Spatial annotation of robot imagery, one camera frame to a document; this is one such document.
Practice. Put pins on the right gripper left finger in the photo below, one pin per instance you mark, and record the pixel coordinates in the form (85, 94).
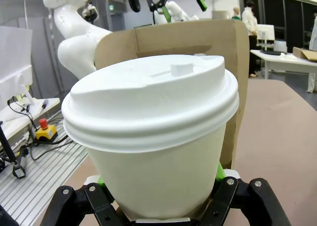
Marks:
(91, 201)

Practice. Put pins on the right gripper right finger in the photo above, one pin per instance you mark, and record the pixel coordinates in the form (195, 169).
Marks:
(237, 201)

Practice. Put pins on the brown cardboard cup carrier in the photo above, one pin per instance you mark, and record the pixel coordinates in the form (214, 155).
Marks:
(173, 37)

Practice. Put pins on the white paper cup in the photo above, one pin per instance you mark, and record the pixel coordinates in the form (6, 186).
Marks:
(158, 181)

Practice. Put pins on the white plastic cup lid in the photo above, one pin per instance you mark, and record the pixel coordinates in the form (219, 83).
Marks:
(148, 99)

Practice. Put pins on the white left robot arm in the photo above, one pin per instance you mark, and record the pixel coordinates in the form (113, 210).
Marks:
(74, 50)

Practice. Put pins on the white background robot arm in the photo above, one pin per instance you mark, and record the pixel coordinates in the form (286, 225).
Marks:
(178, 11)

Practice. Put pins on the beige cylinder shade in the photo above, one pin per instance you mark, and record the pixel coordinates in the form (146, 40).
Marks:
(220, 15)

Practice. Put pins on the mannequin in green top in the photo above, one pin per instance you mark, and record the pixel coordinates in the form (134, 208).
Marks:
(236, 14)

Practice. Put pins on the aluminium profile table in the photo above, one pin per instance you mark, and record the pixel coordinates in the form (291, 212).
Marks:
(37, 186)

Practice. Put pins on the person in white jacket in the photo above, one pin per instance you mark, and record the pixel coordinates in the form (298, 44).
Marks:
(250, 20)

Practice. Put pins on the small black labelled device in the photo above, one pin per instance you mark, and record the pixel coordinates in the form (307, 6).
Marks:
(19, 172)

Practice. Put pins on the yellow red emergency stop box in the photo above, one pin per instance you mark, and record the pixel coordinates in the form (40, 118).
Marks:
(47, 133)

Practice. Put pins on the black white background gripper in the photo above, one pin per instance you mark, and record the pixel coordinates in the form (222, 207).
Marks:
(90, 13)

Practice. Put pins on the flat black tray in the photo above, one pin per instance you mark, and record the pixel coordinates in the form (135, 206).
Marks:
(271, 52)

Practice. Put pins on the black metal rod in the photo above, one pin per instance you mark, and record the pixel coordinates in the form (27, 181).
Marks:
(7, 144)

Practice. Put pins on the white covered bench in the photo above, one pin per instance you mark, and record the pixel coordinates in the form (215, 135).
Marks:
(15, 127)

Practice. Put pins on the white table with cardboard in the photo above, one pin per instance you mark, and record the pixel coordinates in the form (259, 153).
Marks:
(284, 62)

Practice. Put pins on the white crumpled paper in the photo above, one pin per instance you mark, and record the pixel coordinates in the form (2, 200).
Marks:
(288, 56)

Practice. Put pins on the white foam block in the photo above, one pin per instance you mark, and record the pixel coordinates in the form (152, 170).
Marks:
(15, 50)

